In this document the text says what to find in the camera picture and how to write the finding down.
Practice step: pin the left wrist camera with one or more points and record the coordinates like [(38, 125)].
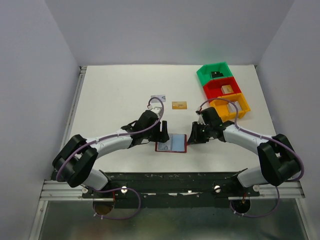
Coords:
[(158, 110)]

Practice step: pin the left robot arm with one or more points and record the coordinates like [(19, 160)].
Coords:
[(74, 163)]

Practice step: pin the aluminium front rail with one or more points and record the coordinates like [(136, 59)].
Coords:
[(60, 191)]

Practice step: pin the black item in green bin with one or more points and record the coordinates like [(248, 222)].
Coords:
[(216, 74)]

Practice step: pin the red plastic bin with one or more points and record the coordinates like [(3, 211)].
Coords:
[(213, 88)]

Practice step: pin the gold credit card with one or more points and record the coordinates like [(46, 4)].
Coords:
[(179, 105)]

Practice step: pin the aluminium left side rail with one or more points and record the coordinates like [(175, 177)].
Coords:
[(73, 108)]

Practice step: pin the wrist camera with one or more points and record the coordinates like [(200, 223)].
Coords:
[(158, 110), (200, 118)]

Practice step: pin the white VIP card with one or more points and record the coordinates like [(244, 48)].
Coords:
[(154, 98), (164, 146)]

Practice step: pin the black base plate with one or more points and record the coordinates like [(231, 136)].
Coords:
[(176, 190)]

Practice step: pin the aluminium rail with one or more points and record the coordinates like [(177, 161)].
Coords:
[(60, 191), (73, 108)]

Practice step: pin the white box in yellow bin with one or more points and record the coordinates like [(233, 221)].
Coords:
[(234, 106)]

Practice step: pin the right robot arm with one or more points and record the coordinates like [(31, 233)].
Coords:
[(277, 161)]

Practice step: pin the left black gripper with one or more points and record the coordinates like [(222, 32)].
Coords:
[(161, 136)]

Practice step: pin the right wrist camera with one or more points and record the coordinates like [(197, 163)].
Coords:
[(200, 118)]

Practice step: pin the red leather card holder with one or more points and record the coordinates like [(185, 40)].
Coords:
[(179, 143)]

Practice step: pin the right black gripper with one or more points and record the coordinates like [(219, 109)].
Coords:
[(194, 137)]

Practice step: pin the yellow plastic bin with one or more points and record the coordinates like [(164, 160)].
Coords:
[(226, 110)]

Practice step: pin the green plastic bin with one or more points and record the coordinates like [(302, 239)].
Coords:
[(204, 73)]

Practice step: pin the tan box in red bin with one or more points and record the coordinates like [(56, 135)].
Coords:
[(226, 89)]

